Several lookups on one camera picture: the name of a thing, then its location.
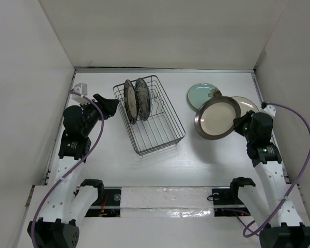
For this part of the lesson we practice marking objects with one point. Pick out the cream tree pattern plate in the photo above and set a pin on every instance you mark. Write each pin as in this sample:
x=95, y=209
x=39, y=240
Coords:
x=245, y=104

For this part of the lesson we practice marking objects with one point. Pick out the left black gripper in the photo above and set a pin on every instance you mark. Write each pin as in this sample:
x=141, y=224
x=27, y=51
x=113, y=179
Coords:
x=108, y=106

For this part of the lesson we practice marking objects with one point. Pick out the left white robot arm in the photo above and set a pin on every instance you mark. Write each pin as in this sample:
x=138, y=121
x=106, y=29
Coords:
x=57, y=219

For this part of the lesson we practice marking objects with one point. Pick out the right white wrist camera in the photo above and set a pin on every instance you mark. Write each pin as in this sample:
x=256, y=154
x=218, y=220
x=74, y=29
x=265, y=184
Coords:
x=268, y=109

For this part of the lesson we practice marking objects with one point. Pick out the brown rim cream plate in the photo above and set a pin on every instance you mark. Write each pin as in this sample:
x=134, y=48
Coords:
x=214, y=119

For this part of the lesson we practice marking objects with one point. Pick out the teal flower plate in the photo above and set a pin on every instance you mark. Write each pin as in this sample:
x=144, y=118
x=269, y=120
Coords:
x=200, y=93

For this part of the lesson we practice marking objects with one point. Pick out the dark striped rim plate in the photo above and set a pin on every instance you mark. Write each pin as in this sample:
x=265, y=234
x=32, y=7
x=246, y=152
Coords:
x=131, y=103

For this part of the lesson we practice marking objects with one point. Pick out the grey wire dish rack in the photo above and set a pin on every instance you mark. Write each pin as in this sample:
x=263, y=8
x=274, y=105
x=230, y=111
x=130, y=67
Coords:
x=163, y=127

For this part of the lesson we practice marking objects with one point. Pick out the blue floral plate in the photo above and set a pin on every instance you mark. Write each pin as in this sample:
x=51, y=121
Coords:
x=144, y=98

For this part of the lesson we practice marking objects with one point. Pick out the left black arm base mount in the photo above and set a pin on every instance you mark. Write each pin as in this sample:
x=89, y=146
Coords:
x=107, y=204

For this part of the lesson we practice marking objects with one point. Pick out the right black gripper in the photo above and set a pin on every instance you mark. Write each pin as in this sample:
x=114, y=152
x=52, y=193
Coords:
x=237, y=122

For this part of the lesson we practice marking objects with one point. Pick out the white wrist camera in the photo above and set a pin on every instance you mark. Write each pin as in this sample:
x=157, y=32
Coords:
x=82, y=90
x=268, y=109

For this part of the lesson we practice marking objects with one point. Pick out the silver taped front rail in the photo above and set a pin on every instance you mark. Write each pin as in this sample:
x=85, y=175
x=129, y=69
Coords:
x=167, y=202

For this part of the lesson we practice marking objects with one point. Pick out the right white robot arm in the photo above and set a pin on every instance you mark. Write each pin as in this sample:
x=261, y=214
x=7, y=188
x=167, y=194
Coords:
x=280, y=224

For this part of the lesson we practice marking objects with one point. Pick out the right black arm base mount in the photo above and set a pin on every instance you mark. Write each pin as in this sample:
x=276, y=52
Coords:
x=225, y=199

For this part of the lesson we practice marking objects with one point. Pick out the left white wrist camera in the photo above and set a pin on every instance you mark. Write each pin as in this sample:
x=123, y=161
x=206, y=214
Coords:
x=82, y=90

